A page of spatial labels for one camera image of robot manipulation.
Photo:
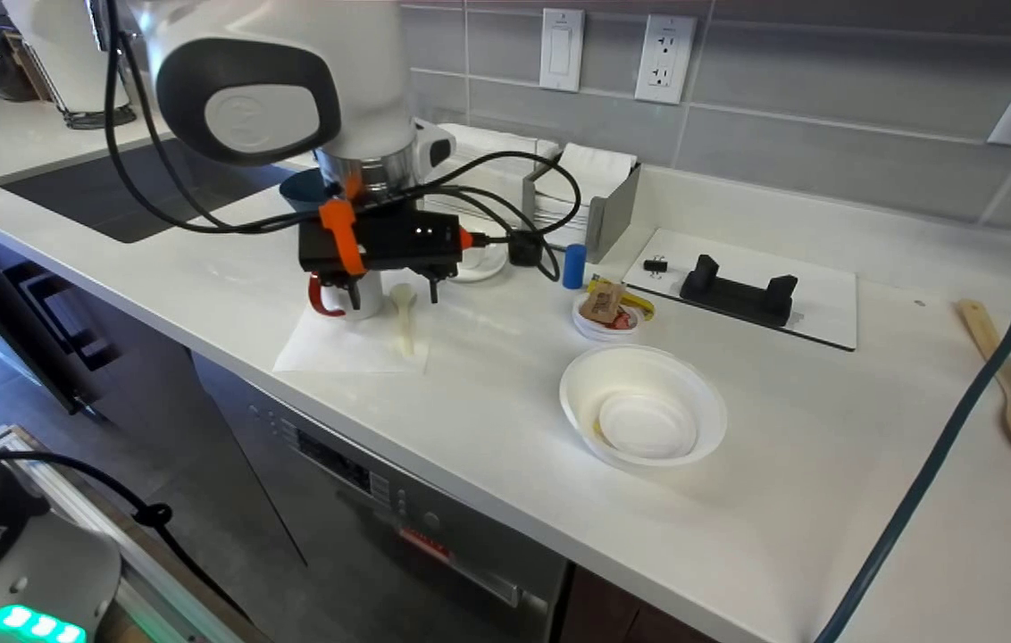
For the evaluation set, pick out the white tray mat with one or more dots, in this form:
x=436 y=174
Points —
x=824 y=297

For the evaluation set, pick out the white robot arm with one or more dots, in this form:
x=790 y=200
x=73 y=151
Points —
x=267 y=79

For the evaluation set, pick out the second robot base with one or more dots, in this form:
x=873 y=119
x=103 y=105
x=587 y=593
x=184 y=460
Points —
x=54 y=575

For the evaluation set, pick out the small white snack dish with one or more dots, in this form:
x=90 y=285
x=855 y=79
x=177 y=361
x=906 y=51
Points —
x=598 y=314

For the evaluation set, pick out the large white bowl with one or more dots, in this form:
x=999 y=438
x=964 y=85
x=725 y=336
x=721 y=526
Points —
x=640 y=408

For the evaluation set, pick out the white light switch plate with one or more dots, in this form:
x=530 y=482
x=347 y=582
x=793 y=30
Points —
x=561 y=46

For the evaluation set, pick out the metal napkin holder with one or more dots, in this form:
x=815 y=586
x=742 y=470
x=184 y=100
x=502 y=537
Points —
x=594 y=207

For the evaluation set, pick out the white saucer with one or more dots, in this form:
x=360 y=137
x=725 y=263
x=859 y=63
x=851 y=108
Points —
x=483 y=263

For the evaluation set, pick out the black phone holder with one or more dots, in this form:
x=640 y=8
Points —
x=764 y=306

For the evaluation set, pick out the red and white mug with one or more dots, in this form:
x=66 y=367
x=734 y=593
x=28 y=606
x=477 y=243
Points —
x=329 y=302

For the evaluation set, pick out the white outlet plate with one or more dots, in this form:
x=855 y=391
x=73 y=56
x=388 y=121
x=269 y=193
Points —
x=666 y=58

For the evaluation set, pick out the dishwasher front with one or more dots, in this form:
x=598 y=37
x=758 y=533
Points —
x=388 y=555

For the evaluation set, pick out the small blue cylinder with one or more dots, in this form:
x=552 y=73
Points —
x=573 y=267

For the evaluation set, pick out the paper towel roll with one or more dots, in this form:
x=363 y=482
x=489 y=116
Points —
x=68 y=56

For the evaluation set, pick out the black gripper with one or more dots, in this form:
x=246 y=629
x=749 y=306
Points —
x=354 y=235

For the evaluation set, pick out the blue bowl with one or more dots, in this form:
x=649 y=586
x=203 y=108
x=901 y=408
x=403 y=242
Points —
x=302 y=186

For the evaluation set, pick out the clear napkin box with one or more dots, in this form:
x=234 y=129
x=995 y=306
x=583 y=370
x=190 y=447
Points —
x=489 y=174

